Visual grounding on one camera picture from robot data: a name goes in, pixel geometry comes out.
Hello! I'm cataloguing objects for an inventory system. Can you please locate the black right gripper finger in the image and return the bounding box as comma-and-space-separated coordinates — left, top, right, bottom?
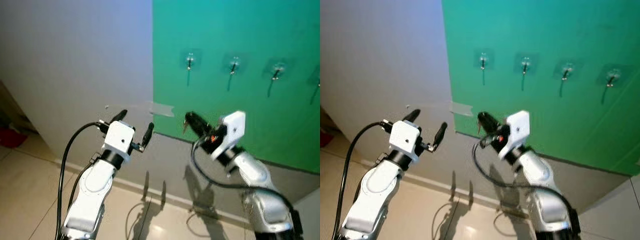
478, 112, 504, 131
477, 119, 500, 137
186, 112, 217, 132
185, 120, 212, 138

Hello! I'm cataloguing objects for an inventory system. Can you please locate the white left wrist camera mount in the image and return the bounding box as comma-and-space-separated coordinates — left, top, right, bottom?
102, 120, 136, 163
389, 120, 422, 162

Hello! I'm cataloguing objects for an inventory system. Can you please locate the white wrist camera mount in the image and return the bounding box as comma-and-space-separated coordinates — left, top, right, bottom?
502, 110, 531, 160
389, 120, 422, 162
102, 120, 136, 163
211, 110, 247, 161

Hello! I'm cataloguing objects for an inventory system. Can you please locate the grey tape strip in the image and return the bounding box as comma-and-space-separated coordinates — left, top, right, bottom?
149, 101, 175, 118
449, 101, 474, 117

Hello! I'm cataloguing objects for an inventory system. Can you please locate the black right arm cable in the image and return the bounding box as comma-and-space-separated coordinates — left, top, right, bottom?
190, 140, 301, 236
471, 137, 581, 236

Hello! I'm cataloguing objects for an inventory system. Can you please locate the clear adhesive metal wall hook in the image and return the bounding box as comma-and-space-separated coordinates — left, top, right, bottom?
181, 49, 202, 71
223, 54, 244, 76
307, 65, 321, 88
554, 60, 578, 82
597, 65, 626, 88
265, 59, 290, 82
515, 52, 538, 76
474, 50, 495, 71

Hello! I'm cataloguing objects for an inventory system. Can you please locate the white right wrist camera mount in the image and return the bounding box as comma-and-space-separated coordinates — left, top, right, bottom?
211, 110, 247, 161
502, 110, 531, 160

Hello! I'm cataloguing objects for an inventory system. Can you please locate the green wall sheet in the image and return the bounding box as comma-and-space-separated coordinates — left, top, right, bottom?
441, 0, 640, 176
151, 0, 321, 175

